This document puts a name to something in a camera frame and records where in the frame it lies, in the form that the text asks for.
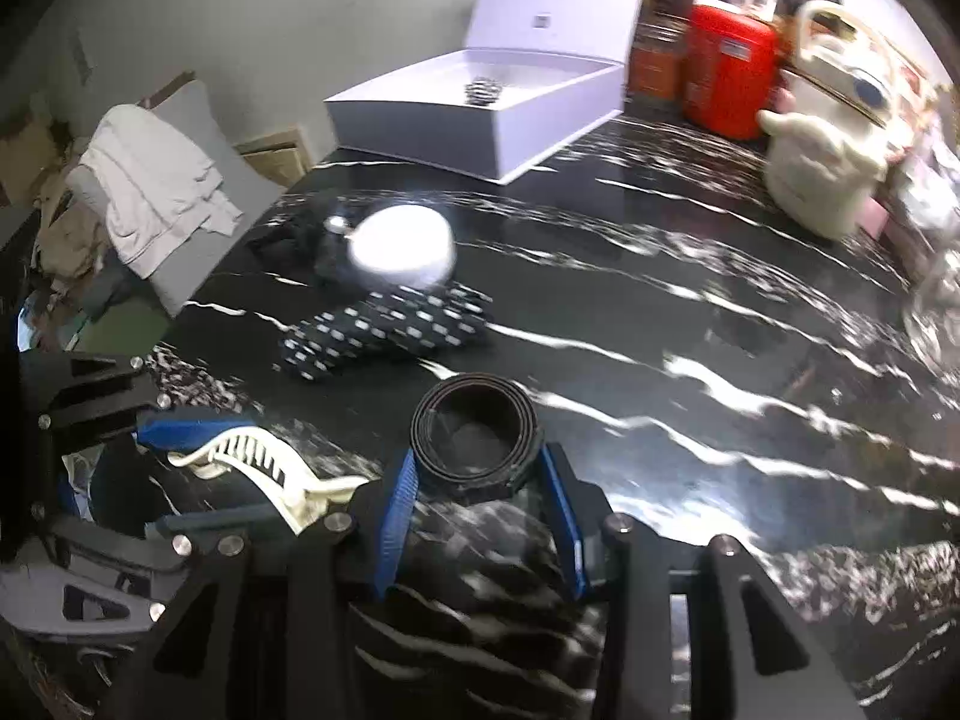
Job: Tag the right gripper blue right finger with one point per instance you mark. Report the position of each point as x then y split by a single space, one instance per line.
575 511

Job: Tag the black pearl hair clip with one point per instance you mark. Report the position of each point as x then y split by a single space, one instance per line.
311 241

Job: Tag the cream claw hair clip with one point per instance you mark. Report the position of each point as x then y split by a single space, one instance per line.
298 495

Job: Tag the clear glass mug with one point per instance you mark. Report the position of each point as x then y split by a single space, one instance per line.
932 315

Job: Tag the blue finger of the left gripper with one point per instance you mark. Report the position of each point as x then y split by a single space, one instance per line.
184 433
247 517

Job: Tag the white cloth on pillow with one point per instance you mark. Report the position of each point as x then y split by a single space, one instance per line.
160 187

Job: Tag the black white gingham scrunchie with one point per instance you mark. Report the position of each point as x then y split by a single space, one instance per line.
483 91

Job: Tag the black belt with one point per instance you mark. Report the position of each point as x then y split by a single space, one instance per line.
475 437

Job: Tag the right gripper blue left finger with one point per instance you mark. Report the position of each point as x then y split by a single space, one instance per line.
399 488

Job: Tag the red canister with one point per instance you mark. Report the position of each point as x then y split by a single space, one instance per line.
730 68

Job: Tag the black polka dot scrunchie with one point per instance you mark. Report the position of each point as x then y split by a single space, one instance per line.
404 321

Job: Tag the open lavender gift box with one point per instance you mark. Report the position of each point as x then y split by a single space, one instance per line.
562 66

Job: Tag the orange jar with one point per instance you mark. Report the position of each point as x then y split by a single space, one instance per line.
656 59

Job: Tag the white cartoon kettle bottle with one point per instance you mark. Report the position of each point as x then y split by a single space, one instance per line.
828 153

